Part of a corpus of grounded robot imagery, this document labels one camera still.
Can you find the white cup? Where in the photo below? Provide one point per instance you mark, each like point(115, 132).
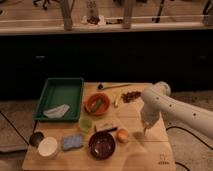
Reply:
point(48, 147)

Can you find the small pale utensil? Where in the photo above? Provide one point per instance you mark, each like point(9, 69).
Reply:
point(116, 101)

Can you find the dark maroon bowl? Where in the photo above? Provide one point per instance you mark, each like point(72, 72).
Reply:
point(101, 145)

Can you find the green small cup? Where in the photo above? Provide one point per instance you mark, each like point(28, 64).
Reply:
point(85, 124)

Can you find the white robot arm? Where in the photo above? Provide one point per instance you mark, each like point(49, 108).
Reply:
point(157, 99)

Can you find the dark small cup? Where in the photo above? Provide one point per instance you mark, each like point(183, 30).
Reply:
point(36, 138)

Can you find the orange small cup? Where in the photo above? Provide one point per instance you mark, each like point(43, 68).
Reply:
point(122, 135)

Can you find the knife with dark handle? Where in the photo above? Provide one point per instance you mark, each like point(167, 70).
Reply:
point(106, 128)

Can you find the brown dried food pile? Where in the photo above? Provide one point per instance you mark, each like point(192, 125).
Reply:
point(130, 96)

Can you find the dark ladle spoon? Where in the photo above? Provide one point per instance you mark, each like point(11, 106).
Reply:
point(102, 87)

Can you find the green plastic tray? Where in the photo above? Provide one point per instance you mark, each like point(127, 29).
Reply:
point(58, 92)

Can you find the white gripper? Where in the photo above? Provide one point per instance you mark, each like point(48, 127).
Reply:
point(149, 116)

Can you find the blue sponge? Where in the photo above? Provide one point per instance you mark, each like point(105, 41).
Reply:
point(71, 142)

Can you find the white cloth in tray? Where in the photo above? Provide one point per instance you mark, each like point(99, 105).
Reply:
point(57, 112)

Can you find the green item in bowl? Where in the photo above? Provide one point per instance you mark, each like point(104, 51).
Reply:
point(96, 105)

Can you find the orange bowl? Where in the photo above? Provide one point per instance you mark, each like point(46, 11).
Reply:
point(104, 105)

